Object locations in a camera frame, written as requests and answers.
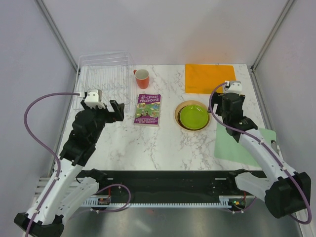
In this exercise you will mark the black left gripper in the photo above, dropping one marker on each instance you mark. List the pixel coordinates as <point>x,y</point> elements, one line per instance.
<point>118,108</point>

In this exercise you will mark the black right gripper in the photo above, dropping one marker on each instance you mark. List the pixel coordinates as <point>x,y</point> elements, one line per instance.
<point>217,98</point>

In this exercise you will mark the green plate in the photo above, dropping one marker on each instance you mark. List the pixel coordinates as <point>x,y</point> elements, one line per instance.
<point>194,117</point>

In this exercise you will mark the yellow patterned dark-rimmed plate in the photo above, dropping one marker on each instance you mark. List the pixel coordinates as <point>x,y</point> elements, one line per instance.
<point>178,118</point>

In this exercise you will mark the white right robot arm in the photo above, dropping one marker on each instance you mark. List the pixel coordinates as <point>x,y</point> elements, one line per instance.
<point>284,190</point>

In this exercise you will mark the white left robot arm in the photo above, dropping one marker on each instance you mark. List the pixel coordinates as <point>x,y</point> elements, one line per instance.
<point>49,215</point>

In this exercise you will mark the orange folder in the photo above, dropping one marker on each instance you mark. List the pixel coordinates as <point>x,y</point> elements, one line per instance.
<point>203,79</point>

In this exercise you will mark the purple treehouse book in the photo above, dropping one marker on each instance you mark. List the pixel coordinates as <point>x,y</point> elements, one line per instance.
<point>148,110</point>

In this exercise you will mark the orange mug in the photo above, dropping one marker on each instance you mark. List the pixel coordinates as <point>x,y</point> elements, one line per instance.
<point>142,78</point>

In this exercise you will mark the light green mat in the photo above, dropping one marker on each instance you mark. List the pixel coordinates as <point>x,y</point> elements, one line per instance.
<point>228,149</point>

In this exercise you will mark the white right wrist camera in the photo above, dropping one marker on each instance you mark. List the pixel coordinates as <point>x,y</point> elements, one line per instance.
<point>233,86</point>

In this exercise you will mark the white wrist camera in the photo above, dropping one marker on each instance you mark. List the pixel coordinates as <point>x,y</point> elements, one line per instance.
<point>233,86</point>
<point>93,98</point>

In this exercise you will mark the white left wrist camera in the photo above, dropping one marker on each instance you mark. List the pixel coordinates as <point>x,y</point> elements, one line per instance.
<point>93,98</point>

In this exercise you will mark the white wire dish rack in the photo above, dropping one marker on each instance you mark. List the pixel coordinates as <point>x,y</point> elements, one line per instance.
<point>110,72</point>

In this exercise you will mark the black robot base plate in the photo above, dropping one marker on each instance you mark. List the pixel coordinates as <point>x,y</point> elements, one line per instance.
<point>169,184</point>

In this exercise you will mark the white slotted cable duct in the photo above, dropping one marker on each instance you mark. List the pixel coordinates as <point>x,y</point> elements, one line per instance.
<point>162,202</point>

